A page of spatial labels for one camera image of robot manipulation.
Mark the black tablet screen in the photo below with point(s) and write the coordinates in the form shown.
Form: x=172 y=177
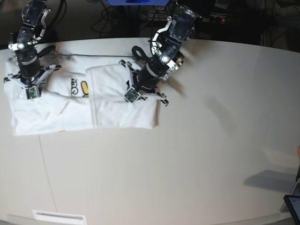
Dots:
x=293 y=204

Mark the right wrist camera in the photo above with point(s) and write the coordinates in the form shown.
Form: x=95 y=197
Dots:
x=132 y=95

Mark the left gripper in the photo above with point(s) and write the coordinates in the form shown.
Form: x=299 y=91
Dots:
x=146 y=79

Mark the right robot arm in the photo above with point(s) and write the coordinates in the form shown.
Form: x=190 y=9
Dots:
x=23 y=48

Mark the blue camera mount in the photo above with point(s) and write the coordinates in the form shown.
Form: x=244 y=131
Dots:
x=137 y=2

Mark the white paper label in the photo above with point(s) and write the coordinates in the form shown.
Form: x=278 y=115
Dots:
x=60 y=218

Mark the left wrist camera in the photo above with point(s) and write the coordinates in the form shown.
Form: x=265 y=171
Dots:
x=32 y=92

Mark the white printed T-shirt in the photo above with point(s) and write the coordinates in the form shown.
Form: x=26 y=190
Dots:
x=87 y=92

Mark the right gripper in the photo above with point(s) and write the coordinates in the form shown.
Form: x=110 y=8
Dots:
x=31 y=73

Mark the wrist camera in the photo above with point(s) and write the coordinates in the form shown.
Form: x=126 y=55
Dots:
x=132 y=95
x=32 y=92

